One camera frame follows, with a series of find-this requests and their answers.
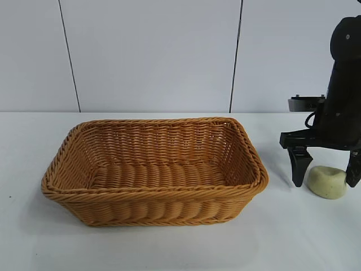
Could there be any brown woven wicker basket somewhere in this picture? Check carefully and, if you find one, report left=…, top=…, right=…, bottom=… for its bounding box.
left=41, top=117, right=270, bottom=228

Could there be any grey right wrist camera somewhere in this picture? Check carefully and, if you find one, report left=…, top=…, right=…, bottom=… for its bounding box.
left=287, top=96, right=327, bottom=113

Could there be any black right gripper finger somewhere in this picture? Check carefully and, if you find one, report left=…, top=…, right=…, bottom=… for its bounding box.
left=287, top=146, right=314, bottom=188
left=345, top=151, right=361, bottom=188

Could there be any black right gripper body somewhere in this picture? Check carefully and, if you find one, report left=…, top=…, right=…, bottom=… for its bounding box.
left=279, top=81, right=361, bottom=155

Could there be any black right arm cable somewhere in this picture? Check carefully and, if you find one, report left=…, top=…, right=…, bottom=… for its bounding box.
left=303, top=111, right=319, bottom=130

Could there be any pale yellow egg yolk pastry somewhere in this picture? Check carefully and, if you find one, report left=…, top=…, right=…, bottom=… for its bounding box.
left=307, top=165, right=347, bottom=200

